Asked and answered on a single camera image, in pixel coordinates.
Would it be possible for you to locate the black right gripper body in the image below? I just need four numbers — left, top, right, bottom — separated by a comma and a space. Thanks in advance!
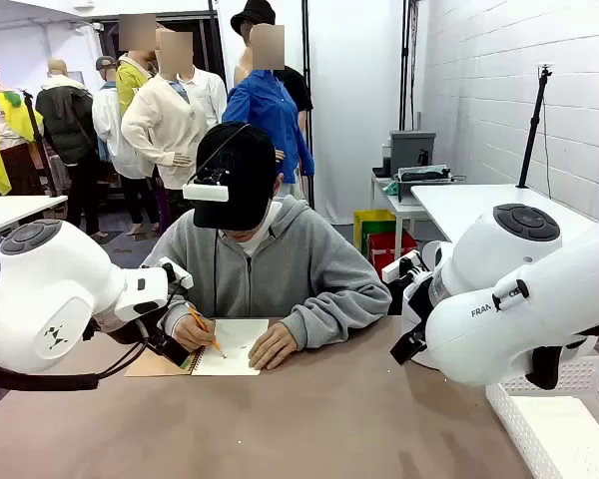
398, 266, 436, 334

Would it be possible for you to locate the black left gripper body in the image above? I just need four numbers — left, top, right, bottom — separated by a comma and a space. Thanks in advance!
143, 325, 192, 365

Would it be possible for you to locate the orange pencil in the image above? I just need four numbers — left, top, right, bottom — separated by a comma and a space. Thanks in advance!
186, 301, 227, 358

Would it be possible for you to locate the spiral notebook with brown cover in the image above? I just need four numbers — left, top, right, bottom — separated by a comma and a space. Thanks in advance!
124, 317, 271, 378

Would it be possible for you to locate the person's right forearm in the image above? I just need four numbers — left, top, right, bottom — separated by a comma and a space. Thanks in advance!
157, 298, 201, 340

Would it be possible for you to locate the person's left forearm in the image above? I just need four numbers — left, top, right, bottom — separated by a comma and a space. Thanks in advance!
282, 293, 393, 350

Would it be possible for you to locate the person's right hand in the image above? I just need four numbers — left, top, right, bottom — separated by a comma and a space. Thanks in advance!
172, 311, 216, 353

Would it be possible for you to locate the person's left hand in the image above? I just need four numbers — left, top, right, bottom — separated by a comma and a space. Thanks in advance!
248, 321, 300, 371

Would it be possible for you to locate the red bag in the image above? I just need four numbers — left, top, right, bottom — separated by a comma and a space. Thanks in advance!
367, 232, 419, 280

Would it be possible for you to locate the green bag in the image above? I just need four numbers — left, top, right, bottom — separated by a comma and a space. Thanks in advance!
361, 219, 398, 265

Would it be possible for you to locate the yellow bag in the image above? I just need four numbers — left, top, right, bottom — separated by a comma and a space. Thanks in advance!
353, 209, 396, 260

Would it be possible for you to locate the large white table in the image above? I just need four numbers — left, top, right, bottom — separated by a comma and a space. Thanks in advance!
409, 183, 598, 245

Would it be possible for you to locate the small white side table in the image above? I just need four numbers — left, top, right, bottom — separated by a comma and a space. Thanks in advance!
370, 174, 433, 260

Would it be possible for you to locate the dark grey tray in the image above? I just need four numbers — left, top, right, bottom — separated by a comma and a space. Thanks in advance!
394, 166, 453, 204

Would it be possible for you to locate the person in grey hoodie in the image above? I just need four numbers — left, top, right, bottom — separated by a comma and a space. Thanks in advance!
142, 194, 393, 350

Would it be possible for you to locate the grey plastic box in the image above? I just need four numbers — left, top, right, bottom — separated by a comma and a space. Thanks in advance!
388, 130, 437, 179

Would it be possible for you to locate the white perforated plastic basket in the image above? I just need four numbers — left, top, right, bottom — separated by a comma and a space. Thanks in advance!
484, 354, 599, 479

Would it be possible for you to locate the flat white paper stack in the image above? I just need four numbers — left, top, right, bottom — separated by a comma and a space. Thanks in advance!
508, 395, 599, 479

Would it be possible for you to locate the black baseball cap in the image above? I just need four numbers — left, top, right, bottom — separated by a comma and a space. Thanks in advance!
193, 121, 277, 232

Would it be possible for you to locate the black tripod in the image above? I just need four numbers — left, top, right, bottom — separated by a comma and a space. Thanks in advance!
516, 63, 555, 190

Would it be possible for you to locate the white desk with leg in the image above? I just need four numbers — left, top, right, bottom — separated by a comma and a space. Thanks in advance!
0, 194, 69, 239

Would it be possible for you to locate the mannequin in cream cardigan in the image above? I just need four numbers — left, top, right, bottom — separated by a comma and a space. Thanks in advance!
121, 29, 212, 236

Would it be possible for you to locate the capped mannequin in white jacket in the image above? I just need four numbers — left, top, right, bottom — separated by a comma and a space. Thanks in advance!
92, 55, 160, 237

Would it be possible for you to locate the black light stand pole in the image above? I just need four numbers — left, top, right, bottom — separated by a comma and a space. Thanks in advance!
300, 0, 316, 207
397, 0, 421, 132

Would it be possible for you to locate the mannequin in black t-shirt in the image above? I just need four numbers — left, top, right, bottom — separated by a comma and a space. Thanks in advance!
274, 64, 314, 151

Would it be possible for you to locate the mannequin in blue shirt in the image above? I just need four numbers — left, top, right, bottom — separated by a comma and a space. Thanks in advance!
222, 24, 315, 201

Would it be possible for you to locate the mannequin in white shirt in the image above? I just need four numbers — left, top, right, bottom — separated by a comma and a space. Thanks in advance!
179, 67, 229, 132

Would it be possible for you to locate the mannequin in yellow-green jacket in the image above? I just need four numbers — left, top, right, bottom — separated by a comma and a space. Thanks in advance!
115, 14, 157, 119

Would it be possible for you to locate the black bucket hat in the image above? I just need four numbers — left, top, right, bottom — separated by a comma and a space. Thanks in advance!
230, 0, 277, 37

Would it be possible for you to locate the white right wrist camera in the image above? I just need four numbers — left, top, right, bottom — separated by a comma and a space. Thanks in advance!
381, 248, 424, 284

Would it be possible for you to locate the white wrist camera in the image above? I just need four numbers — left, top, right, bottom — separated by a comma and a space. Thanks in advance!
158, 255, 195, 290
381, 248, 424, 284

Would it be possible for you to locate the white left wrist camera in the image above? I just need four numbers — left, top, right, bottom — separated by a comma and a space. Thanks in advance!
158, 255, 195, 290

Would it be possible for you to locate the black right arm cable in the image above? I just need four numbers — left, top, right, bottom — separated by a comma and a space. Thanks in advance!
525, 342, 566, 391

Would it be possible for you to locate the white head-mounted camera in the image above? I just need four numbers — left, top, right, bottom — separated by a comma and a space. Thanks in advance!
182, 168, 230, 203

